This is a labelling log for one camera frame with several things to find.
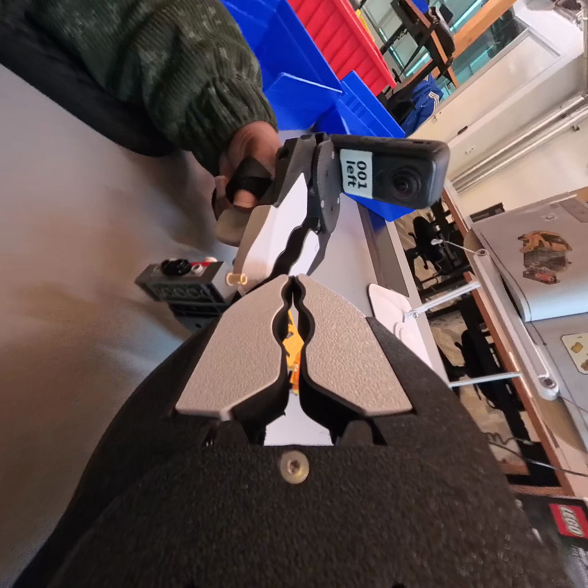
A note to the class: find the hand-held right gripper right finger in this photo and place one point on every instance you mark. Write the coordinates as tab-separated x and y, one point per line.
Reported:
349	358

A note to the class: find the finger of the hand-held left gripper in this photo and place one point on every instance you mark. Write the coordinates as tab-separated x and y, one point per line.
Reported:
271	248
314	250

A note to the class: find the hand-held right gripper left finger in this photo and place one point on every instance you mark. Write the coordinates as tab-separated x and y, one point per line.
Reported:
234	363

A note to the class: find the yellow lego panel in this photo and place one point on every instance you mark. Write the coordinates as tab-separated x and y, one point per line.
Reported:
291	344

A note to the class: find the yellow lego car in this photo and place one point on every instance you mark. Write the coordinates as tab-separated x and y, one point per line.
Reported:
183	294

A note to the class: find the person's left forearm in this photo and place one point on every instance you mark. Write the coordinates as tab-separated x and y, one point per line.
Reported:
160	69

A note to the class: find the lego instruction booklet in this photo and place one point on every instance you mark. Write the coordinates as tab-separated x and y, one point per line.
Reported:
505	257

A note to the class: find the person's left hand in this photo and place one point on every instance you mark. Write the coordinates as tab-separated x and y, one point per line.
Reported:
252	142

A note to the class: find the blue plastic bin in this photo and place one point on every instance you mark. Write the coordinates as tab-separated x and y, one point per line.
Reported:
294	59
363	110

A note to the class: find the red plastic bin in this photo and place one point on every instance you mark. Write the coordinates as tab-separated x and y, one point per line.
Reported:
340	32

